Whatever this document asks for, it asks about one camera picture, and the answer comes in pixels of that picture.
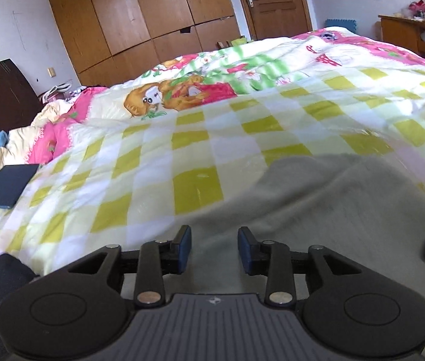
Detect wooden desk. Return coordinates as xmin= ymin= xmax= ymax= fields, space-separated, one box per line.
xmin=378 ymin=14 xmax=425 ymax=66

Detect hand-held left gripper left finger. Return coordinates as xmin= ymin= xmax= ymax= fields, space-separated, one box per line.
xmin=67 ymin=225 xmax=192 ymax=306

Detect wooden door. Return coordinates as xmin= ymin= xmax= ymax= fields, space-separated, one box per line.
xmin=231 ymin=0 xmax=313 ymax=42

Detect cartoon printed quilt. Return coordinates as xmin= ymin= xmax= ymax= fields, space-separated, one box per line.
xmin=0 ymin=26 xmax=425 ymax=170

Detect blue foam mat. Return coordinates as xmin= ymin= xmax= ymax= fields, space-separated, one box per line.
xmin=325 ymin=19 xmax=358 ymax=34

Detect dark blue notebook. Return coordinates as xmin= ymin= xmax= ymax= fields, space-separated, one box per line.
xmin=0 ymin=164 xmax=40 ymax=209

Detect grey pants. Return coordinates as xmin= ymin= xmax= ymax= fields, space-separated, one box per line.
xmin=188 ymin=153 xmax=425 ymax=361

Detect wooden wardrobe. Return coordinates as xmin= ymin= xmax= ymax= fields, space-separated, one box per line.
xmin=41 ymin=0 xmax=241 ymax=87

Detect white striped bag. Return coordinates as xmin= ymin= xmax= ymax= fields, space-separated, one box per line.
xmin=41 ymin=83 xmax=74 ymax=102

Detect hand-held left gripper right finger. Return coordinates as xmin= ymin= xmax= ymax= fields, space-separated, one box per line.
xmin=237 ymin=226 xmax=364 ymax=306

